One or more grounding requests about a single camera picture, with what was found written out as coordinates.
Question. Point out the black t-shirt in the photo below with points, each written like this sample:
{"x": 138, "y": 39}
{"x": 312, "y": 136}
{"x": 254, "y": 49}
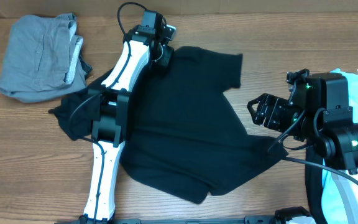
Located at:
{"x": 187, "y": 140}

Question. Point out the folded grey shorts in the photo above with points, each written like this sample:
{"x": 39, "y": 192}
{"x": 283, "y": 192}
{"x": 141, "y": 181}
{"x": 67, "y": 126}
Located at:
{"x": 43, "y": 59}

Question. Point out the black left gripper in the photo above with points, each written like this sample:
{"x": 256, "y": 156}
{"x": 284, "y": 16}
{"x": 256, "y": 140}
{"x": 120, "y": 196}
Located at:
{"x": 165, "y": 59}

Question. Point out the dark garment under pile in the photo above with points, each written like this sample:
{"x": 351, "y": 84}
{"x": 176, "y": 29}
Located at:
{"x": 314, "y": 191}

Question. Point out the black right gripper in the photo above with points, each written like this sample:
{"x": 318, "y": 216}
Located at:
{"x": 275, "y": 107}

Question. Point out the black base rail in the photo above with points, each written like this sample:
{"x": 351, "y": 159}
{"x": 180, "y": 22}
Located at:
{"x": 292, "y": 215}

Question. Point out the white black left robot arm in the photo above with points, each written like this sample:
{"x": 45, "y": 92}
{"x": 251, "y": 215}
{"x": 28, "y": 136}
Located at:
{"x": 145, "y": 49}

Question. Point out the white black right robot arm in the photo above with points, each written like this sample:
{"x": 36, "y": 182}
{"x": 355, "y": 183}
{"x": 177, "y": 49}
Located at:
{"x": 322, "y": 113}

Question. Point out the light blue t-shirt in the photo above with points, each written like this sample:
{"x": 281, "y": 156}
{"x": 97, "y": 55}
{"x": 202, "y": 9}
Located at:
{"x": 353, "y": 140}

